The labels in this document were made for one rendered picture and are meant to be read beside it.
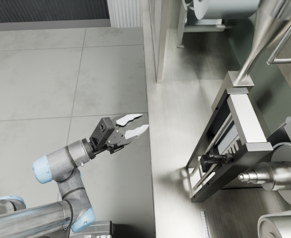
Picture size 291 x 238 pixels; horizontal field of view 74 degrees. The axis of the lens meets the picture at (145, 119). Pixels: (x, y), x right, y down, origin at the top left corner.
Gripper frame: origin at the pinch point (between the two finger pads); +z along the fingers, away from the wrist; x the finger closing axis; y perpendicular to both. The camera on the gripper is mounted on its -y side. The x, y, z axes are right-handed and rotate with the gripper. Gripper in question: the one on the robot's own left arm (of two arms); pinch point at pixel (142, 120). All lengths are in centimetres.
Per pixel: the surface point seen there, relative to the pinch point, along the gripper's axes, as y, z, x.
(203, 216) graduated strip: 28.4, 9.5, 38.3
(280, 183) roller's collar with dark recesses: -17.0, 14.4, 33.7
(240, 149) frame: -21.4, 8.6, 23.6
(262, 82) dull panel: 22, 75, 1
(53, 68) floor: 149, -24, -179
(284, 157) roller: -14.9, 21.4, 30.2
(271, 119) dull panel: 25, 66, 20
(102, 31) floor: 155, 64, -222
